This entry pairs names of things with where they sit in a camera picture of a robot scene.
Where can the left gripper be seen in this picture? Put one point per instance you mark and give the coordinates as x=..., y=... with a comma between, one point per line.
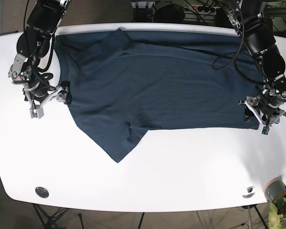
x=264, y=114

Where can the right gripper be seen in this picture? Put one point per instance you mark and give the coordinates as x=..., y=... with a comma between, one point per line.
x=38, y=94

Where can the dark blue T-shirt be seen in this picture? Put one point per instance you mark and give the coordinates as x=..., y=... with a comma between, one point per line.
x=125, y=83

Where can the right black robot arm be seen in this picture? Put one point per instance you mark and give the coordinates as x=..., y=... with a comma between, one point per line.
x=35, y=49

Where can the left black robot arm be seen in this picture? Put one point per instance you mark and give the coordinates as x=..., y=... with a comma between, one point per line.
x=247, y=19

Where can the grey plant pot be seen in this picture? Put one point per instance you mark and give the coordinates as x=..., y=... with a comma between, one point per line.
x=274, y=189

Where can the right silver table grommet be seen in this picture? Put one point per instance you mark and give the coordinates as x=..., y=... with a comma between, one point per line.
x=249, y=192

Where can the silver table grommet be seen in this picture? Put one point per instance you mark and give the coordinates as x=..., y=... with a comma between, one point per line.
x=42, y=192
x=249, y=192

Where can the green potted plant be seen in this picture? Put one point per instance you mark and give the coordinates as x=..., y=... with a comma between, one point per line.
x=277, y=214

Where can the left silver table grommet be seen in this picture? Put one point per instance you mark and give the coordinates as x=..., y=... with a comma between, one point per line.
x=42, y=192

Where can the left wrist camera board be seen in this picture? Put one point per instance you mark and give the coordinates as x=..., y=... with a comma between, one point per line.
x=265, y=130

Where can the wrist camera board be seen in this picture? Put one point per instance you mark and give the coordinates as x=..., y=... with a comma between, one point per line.
x=37, y=113
x=265, y=130

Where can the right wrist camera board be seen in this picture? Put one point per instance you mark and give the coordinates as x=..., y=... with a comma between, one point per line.
x=37, y=113

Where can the black table leg frame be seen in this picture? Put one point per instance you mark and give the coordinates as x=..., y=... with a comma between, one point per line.
x=50, y=221

